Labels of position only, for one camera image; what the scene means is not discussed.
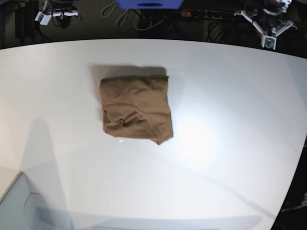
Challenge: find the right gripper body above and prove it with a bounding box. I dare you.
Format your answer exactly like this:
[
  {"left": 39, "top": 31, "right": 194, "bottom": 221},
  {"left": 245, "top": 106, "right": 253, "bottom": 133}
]
[{"left": 38, "top": 0, "right": 82, "bottom": 19}]

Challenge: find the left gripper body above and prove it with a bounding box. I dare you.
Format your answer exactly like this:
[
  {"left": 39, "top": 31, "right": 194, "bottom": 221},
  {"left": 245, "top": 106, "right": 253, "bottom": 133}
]
[{"left": 235, "top": 0, "right": 297, "bottom": 38}]

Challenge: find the brown t-shirt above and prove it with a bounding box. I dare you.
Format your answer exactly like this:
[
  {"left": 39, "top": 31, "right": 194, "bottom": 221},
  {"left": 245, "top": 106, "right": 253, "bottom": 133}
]
[{"left": 99, "top": 76, "right": 173, "bottom": 145}]

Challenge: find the black equipment box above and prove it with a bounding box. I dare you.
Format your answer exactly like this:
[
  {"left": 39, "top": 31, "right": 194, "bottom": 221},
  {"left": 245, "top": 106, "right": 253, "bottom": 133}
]
[{"left": 15, "top": 0, "right": 39, "bottom": 42}]

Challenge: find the blue box at top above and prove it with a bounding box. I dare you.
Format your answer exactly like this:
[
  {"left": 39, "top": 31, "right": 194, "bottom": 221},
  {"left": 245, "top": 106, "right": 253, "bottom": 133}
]
[{"left": 116, "top": 0, "right": 183, "bottom": 9}]

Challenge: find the black power strip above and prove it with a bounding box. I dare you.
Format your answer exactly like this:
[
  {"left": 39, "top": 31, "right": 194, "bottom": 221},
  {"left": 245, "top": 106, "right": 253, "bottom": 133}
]
[{"left": 181, "top": 9, "right": 235, "bottom": 20}]

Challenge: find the white bin at corner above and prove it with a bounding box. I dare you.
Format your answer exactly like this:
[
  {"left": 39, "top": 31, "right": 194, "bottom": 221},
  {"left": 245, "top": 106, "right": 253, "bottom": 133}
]
[{"left": 0, "top": 172, "right": 73, "bottom": 230}]

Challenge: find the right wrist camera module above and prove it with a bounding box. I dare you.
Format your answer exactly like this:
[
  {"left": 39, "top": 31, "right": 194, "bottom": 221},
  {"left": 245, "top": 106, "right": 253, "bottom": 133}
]
[{"left": 35, "top": 12, "right": 51, "bottom": 25}]

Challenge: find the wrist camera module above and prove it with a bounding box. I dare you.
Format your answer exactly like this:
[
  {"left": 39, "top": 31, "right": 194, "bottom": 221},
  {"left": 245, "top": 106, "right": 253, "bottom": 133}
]
[
  {"left": 261, "top": 35, "right": 277, "bottom": 50},
  {"left": 35, "top": 12, "right": 51, "bottom": 25}
]

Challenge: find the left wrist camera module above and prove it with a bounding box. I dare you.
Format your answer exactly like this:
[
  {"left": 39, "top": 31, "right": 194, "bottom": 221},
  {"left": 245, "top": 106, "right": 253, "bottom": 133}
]
[{"left": 261, "top": 35, "right": 277, "bottom": 50}]

